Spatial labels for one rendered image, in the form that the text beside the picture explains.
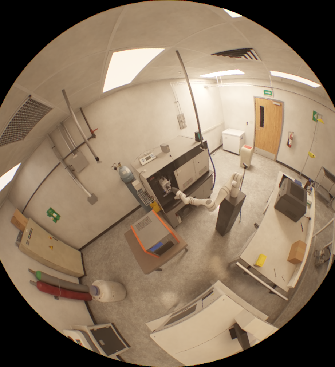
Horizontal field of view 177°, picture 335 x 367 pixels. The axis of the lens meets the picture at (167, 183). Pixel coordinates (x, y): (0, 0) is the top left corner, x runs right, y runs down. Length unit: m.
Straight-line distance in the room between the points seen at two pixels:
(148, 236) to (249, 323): 1.16
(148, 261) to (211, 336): 1.24
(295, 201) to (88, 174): 3.34
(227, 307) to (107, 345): 2.46
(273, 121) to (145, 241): 4.46
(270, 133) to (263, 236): 3.52
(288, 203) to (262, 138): 3.19
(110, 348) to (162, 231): 2.71
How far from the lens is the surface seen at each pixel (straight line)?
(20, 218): 3.25
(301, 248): 1.62
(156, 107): 2.59
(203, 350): 0.97
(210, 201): 0.99
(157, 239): 1.17
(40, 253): 3.07
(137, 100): 2.44
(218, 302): 0.77
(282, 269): 1.60
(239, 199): 1.38
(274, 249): 1.54
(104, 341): 2.88
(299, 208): 1.69
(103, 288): 2.25
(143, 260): 1.66
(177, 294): 2.26
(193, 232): 2.32
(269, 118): 4.26
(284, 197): 1.61
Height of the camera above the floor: 2.17
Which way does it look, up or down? 40 degrees down
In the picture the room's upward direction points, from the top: 22 degrees counter-clockwise
